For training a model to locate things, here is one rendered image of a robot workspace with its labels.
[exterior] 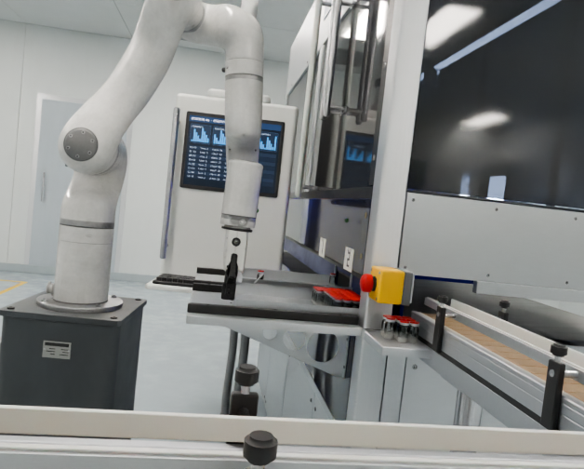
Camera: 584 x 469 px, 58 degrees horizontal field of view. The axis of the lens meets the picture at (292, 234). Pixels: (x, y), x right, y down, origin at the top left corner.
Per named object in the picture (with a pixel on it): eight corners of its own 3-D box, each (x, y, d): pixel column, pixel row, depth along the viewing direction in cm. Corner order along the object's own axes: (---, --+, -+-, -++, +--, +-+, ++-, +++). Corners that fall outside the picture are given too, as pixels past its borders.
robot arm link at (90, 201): (51, 223, 116) (60, 115, 114) (76, 221, 134) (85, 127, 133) (107, 229, 117) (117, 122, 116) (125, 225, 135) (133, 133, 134)
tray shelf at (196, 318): (328, 288, 191) (329, 283, 191) (393, 338, 122) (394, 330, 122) (196, 276, 184) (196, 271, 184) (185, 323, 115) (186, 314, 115)
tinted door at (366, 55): (337, 189, 166) (357, 2, 163) (378, 186, 124) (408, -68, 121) (335, 189, 166) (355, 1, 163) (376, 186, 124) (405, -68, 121)
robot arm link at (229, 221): (258, 219, 122) (256, 231, 122) (254, 217, 131) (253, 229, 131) (221, 213, 121) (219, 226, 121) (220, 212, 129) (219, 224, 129)
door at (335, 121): (310, 191, 213) (325, 45, 210) (336, 189, 167) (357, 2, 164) (308, 191, 213) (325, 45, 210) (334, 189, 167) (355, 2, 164)
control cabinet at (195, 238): (279, 281, 235) (298, 106, 231) (279, 288, 215) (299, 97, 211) (166, 270, 233) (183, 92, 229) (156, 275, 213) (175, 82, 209)
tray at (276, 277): (332, 285, 186) (333, 274, 186) (351, 299, 160) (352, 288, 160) (237, 276, 181) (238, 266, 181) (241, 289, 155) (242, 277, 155)
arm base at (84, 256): (20, 307, 113) (27, 222, 112) (55, 292, 132) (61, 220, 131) (109, 315, 114) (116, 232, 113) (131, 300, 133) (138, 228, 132)
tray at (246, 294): (346, 302, 152) (347, 290, 152) (374, 324, 127) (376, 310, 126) (229, 293, 147) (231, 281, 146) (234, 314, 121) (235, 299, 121)
